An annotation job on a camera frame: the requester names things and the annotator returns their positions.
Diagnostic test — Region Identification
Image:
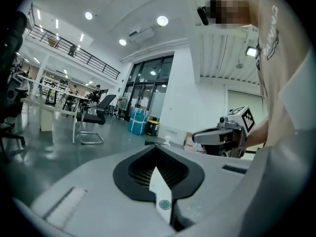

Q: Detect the blue wrapped bundle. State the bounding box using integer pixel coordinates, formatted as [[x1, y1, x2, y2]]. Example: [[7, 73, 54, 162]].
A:
[[127, 107, 149, 135]]

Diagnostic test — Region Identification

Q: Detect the black bin yellow lid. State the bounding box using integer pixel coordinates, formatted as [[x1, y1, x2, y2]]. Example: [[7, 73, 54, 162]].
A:
[[145, 119, 161, 136]]

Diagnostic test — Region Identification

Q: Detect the white bucket red label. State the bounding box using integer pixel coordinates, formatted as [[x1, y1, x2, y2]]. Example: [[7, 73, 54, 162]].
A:
[[184, 132, 198, 153]]

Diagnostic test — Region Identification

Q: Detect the rectangular ceiling lamp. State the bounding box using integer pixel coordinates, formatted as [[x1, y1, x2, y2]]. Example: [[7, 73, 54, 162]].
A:
[[245, 45, 259, 58]]

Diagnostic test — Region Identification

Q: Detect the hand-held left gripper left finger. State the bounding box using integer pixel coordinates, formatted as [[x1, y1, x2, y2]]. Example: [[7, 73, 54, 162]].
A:
[[12, 143, 177, 237]]

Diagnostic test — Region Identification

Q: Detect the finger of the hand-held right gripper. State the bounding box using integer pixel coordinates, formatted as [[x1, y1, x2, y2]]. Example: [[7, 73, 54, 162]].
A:
[[192, 127, 235, 145]]

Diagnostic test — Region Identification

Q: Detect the person's beige printed shirt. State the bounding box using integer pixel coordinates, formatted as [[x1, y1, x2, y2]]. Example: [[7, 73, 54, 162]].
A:
[[246, 0, 314, 148]]

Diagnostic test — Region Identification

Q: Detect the black-framed glass door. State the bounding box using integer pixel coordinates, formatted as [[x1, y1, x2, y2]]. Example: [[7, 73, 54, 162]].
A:
[[122, 55, 174, 123]]

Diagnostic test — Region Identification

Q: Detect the black swivel office chair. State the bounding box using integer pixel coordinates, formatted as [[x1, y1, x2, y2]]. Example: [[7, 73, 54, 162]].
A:
[[0, 10, 28, 164]]

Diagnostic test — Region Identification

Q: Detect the black balcony railing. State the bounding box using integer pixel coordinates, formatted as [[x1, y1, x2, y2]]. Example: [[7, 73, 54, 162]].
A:
[[26, 24, 121, 81]]

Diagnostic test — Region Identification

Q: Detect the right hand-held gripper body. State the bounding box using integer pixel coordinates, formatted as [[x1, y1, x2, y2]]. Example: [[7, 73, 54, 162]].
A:
[[202, 105, 256, 159]]

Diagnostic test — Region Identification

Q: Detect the person's right forearm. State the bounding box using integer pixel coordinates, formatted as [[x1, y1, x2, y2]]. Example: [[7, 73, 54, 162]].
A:
[[246, 118, 270, 150]]

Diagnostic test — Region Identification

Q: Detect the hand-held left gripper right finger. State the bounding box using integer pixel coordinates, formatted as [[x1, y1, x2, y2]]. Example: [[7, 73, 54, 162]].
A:
[[156, 143, 253, 237]]

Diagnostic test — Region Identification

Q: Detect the long white desk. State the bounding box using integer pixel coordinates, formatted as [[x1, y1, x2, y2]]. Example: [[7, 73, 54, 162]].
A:
[[20, 94, 85, 144]]

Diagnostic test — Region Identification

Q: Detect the black cantilever chair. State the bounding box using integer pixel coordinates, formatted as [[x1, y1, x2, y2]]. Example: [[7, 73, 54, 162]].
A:
[[76, 94, 117, 145]]

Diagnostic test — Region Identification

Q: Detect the black head camera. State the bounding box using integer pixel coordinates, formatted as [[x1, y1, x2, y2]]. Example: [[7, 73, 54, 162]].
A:
[[197, 5, 210, 26]]

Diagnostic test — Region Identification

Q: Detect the white air conditioner unit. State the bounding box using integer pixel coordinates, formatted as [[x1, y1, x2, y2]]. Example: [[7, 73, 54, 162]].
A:
[[128, 28, 156, 41]]

